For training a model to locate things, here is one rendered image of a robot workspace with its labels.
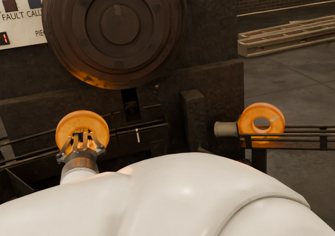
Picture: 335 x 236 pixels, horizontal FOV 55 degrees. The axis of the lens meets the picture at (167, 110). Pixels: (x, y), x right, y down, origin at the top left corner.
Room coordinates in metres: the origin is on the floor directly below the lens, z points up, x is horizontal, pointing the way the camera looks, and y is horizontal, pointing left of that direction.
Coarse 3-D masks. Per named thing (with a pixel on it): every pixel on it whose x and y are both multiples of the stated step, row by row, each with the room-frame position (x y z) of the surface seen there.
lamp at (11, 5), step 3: (3, 0) 1.16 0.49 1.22; (6, 0) 1.16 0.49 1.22; (9, 0) 1.16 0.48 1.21; (12, 0) 1.16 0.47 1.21; (3, 3) 1.16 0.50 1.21; (6, 3) 1.16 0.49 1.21; (9, 3) 1.16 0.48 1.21; (12, 3) 1.16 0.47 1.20; (6, 6) 1.16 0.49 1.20; (9, 6) 1.16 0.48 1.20; (12, 6) 1.16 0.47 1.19; (15, 6) 1.16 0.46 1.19; (6, 9) 1.16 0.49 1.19; (9, 9) 1.16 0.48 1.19; (12, 9) 1.16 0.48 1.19; (15, 9) 1.16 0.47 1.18
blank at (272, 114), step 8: (256, 104) 1.04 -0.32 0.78; (264, 104) 1.03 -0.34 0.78; (248, 112) 1.03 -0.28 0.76; (256, 112) 1.02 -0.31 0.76; (264, 112) 1.01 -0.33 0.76; (272, 112) 1.00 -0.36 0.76; (280, 112) 1.01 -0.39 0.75; (240, 120) 1.05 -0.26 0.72; (248, 120) 1.03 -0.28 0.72; (272, 120) 1.00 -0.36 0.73; (280, 120) 0.99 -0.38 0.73; (240, 128) 1.05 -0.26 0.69; (248, 128) 1.03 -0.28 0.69; (256, 128) 1.04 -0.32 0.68; (272, 128) 1.00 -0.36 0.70; (280, 128) 0.99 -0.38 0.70; (256, 136) 1.02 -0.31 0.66; (264, 136) 1.01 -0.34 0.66; (272, 136) 1.00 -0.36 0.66; (280, 136) 0.99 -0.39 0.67
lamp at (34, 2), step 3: (30, 0) 1.17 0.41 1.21; (33, 0) 1.17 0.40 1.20; (36, 0) 1.17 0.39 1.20; (39, 0) 1.18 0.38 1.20; (30, 3) 1.17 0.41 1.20; (33, 3) 1.17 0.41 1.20; (36, 3) 1.17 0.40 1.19; (39, 3) 1.17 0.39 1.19; (30, 6) 1.17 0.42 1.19; (33, 6) 1.17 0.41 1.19; (36, 6) 1.17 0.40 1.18; (39, 6) 1.17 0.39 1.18
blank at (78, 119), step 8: (72, 112) 0.88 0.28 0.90; (80, 112) 0.87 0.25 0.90; (88, 112) 0.88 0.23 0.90; (64, 120) 0.85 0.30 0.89; (72, 120) 0.85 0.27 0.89; (80, 120) 0.86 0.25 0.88; (88, 120) 0.86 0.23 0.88; (96, 120) 0.86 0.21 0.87; (104, 120) 0.89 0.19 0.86; (64, 128) 0.85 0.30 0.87; (72, 128) 0.85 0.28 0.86; (88, 128) 0.86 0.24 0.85; (96, 128) 0.86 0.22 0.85; (104, 128) 0.87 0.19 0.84; (56, 136) 0.84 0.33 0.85; (64, 136) 0.85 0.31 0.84; (72, 136) 0.88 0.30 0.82; (96, 136) 0.86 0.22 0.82; (104, 136) 0.87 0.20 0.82; (80, 144) 0.87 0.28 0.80; (104, 144) 0.87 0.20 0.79
